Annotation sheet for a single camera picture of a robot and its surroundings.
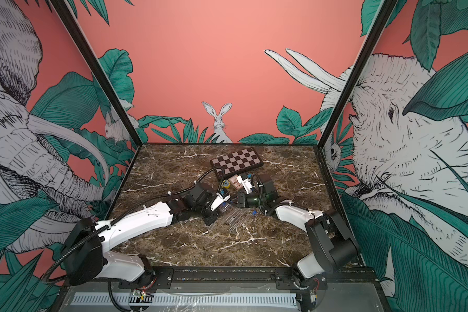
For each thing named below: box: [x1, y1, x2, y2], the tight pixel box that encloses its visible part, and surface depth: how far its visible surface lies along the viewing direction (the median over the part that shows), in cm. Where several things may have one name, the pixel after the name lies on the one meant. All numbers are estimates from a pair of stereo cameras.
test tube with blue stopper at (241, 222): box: [228, 209, 259, 231], surface depth 92 cm
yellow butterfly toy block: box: [221, 179, 231, 190], surface depth 103 cm
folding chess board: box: [209, 146, 264, 180], surface depth 112 cm
